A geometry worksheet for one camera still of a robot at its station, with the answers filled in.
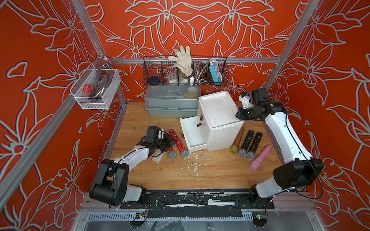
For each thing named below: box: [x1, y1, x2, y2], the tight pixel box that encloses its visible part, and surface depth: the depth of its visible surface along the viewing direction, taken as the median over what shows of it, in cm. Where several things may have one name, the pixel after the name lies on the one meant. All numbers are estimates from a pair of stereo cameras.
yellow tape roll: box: [185, 86, 198, 100], surface depth 105 cm
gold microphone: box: [229, 126, 245, 154], surface depth 93 cm
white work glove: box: [168, 45, 194, 77], surface depth 91 cm
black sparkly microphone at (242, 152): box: [237, 129, 255, 158], surface depth 93 cm
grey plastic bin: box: [144, 85, 201, 118], surface depth 103 cm
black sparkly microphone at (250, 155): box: [246, 131, 263, 161], surface depth 90 cm
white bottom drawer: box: [179, 115, 208, 155], surface depth 100 cm
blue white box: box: [209, 57, 223, 83], surface depth 89 cm
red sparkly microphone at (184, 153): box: [169, 128, 190, 159], surface depth 91 cm
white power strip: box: [167, 72, 178, 84], surface depth 95 cm
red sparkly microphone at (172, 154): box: [167, 146, 177, 160], surface depth 89 cm
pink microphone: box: [250, 144, 273, 171], surface depth 85 cm
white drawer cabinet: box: [182, 90, 245, 156], surface depth 86 cm
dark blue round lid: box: [147, 76, 160, 84], surface depth 102 cm
